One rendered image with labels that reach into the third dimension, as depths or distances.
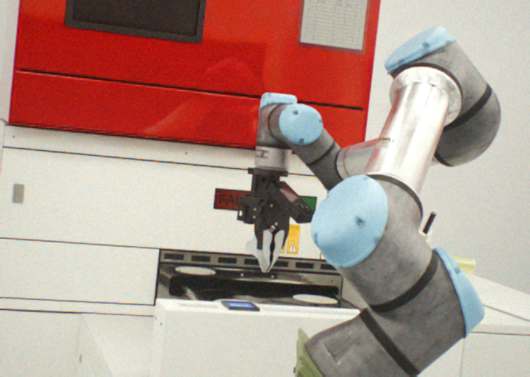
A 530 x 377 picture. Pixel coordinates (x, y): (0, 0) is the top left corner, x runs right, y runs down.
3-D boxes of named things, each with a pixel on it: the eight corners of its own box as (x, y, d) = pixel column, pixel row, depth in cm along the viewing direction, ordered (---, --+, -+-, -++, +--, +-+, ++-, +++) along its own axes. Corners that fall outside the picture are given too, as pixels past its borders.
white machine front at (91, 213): (-13, 306, 224) (4, 124, 222) (335, 323, 247) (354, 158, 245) (-13, 309, 221) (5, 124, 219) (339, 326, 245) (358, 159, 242)
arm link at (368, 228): (428, 297, 132) (498, 74, 171) (358, 216, 127) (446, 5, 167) (358, 323, 139) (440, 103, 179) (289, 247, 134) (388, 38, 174)
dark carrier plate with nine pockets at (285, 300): (188, 289, 230) (188, 287, 230) (331, 297, 239) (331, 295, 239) (225, 322, 197) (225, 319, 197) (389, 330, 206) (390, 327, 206)
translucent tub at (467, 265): (437, 284, 229) (440, 254, 229) (471, 288, 228) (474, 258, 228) (437, 289, 222) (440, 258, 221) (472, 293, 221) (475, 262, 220)
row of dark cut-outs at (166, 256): (159, 261, 232) (161, 250, 232) (339, 273, 244) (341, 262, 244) (160, 261, 231) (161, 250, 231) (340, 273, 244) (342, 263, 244)
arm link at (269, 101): (269, 92, 203) (255, 91, 211) (263, 147, 204) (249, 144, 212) (305, 96, 206) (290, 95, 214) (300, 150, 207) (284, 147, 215)
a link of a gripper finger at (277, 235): (259, 268, 215) (264, 224, 215) (280, 273, 211) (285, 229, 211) (249, 268, 213) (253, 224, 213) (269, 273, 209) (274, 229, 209)
